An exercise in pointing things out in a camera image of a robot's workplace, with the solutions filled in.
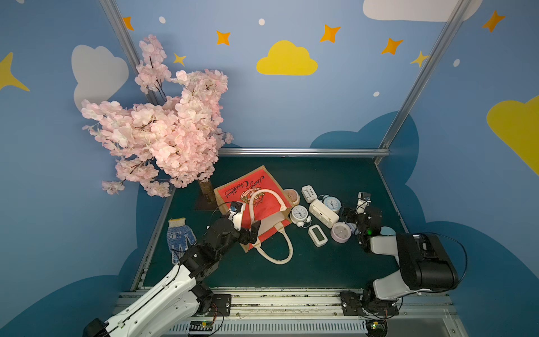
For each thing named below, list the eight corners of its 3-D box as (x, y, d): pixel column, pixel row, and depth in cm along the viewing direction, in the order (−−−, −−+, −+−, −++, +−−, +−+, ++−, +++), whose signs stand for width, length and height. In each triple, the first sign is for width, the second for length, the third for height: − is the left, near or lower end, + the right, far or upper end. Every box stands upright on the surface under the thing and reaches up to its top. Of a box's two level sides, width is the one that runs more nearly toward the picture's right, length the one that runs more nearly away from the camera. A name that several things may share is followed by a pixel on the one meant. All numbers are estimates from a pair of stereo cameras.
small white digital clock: (317, 248, 90) (319, 246, 88) (305, 230, 96) (306, 227, 93) (327, 243, 92) (329, 240, 90) (315, 225, 97) (316, 222, 95)
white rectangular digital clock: (330, 229, 93) (332, 225, 90) (307, 209, 100) (309, 205, 97) (338, 221, 96) (340, 217, 93) (316, 202, 102) (317, 198, 99)
